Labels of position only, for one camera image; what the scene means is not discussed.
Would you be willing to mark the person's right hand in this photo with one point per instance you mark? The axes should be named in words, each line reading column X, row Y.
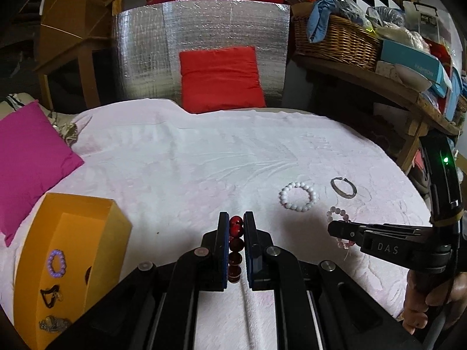
column 416, row 313

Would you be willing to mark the silver bangle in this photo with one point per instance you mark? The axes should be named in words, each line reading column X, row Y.
column 337, row 189

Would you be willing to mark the white bowl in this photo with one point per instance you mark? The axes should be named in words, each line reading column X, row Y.
column 412, row 76

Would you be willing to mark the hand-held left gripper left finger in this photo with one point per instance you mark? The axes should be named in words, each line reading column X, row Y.
column 223, row 255

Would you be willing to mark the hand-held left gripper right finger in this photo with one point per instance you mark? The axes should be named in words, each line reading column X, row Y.
column 250, row 255

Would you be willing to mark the wooden shelf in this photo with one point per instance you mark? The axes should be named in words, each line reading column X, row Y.
column 401, row 94

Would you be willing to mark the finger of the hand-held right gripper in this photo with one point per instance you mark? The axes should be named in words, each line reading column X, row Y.
column 390, row 249
column 343, row 229

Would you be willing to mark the magenta pillow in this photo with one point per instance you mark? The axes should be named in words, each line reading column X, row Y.
column 29, row 164

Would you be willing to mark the clear plastic storage box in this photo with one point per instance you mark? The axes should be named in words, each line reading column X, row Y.
column 427, row 22

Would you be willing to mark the blue cloth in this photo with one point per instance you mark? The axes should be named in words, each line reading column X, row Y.
column 321, row 14

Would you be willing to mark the beige patterned cloth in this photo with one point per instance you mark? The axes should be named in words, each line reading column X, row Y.
column 62, row 129

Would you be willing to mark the teal cardboard box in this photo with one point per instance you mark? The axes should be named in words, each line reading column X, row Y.
column 412, row 62

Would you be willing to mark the wicker basket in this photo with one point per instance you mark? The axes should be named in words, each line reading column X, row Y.
column 339, row 43

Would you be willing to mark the red pillow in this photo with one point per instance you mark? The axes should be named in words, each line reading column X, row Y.
column 219, row 76

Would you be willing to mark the silver foil insulation panel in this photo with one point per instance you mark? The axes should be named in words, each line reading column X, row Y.
column 146, row 54

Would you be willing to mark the orange cardboard box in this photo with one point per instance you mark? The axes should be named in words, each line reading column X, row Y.
column 73, row 207

